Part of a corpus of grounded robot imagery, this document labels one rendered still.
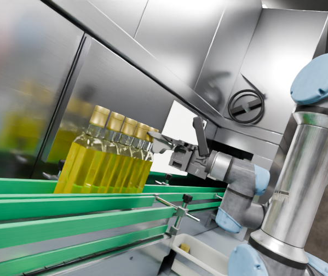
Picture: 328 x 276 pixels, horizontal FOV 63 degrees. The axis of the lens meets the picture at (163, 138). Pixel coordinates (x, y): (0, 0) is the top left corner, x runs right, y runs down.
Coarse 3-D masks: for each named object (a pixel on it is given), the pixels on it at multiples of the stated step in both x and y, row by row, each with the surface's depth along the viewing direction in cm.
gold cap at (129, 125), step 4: (124, 120) 71; (128, 120) 70; (132, 120) 70; (124, 124) 70; (128, 124) 70; (132, 124) 70; (136, 124) 71; (124, 128) 70; (128, 128) 70; (132, 128) 70; (120, 132) 70; (124, 132) 70; (128, 132) 70; (132, 132) 70; (132, 136) 71
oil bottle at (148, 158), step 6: (144, 150) 79; (144, 156) 78; (150, 156) 80; (144, 162) 78; (150, 162) 81; (144, 168) 79; (150, 168) 82; (138, 174) 78; (144, 174) 80; (138, 180) 78; (144, 180) 81; (138, 186) 79; (132, 192) 78; (138, 192) 80
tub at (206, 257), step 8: (176, 240) 91; (184, 240) 97; (192, 240) 97; (176, 248) 82; (192, 248) 96; (200, 248) 95; (208, 248) 94; (192, 256) 80; (200, 256) 94; (208, 256) 93; (216, 256) 92; (224, 256) 91; (200, 264) 78; (208, 264) 92; (216, 264) 91; (224, 264) 90; (216, 272) 76; (224, 272) 89
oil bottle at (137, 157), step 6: (132, 150) 74; (138, 150) 74; (132, 156) 73; (138, 156) 74; (132, 162) 73; (138, 162) 75; (132, 168) 74; (138, 168) 76; (126, 174) 73; (132, 174) 74; (126, 180) 73; (132, 180) 75; (126, 186) 74; (132, 186) 76; (120, 192) 73; (126, 192) 75
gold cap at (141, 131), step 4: (140, 124) 75; (144, 124) 75; (136, 128) 75; (140, 128) 75; (144, 128) 75; (136, 132) 75; (140, 132) 75; (144, 132) 75; (136, 136) 75; (140, 136) 75; (144, 136) 75
